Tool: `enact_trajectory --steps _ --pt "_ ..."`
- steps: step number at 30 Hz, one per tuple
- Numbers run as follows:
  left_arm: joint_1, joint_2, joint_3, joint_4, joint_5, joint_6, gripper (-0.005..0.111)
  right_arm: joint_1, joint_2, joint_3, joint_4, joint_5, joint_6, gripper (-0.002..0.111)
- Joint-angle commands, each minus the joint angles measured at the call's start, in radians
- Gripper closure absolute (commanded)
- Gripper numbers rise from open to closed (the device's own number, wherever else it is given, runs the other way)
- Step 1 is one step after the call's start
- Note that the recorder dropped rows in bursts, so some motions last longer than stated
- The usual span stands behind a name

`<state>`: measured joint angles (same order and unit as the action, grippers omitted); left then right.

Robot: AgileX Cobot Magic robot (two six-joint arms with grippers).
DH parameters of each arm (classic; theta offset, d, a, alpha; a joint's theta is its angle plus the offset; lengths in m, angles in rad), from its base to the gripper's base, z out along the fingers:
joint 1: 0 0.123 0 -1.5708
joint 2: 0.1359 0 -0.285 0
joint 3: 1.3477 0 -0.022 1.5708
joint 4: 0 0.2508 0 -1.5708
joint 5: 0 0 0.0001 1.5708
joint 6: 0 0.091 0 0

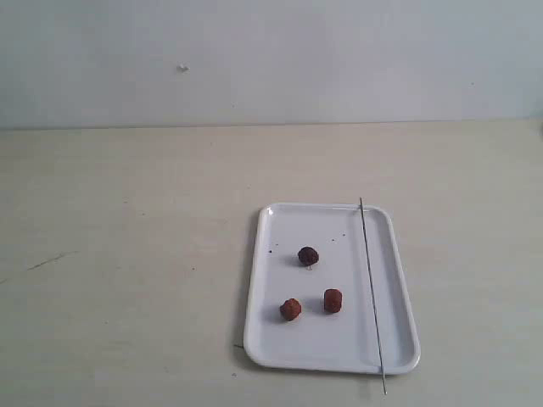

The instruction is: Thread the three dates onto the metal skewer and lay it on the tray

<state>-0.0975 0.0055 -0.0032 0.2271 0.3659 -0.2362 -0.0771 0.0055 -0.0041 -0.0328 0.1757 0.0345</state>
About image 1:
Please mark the thin metal skewer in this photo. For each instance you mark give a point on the thin metal skewer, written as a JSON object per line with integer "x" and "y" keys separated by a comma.
{"x": 372, "y": 291}

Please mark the white rectangular plastic tray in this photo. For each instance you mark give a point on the white rectangular plastic tray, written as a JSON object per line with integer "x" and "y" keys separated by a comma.
{"x": 316, "y": 340}

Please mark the dark red cherry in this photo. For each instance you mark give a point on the dark red cherry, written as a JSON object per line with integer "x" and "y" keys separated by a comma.
{"x": 308, "y": 256}

